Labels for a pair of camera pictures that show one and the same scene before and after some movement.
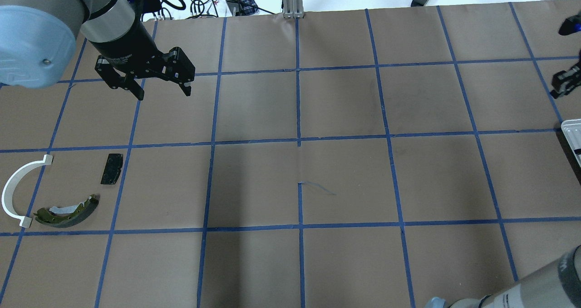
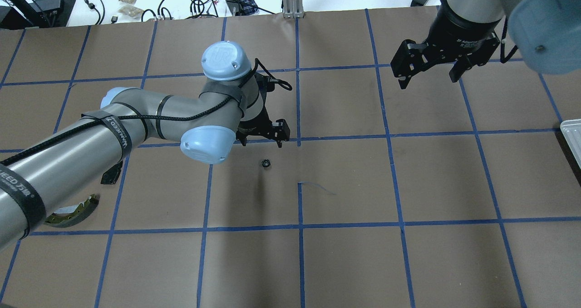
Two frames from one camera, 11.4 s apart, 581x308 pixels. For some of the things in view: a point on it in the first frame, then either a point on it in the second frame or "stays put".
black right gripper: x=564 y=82 → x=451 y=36
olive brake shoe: x=67 y=216 stays put
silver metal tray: x=572 y=129 stays put
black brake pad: x=113 y=169 stays put
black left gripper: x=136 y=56 → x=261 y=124
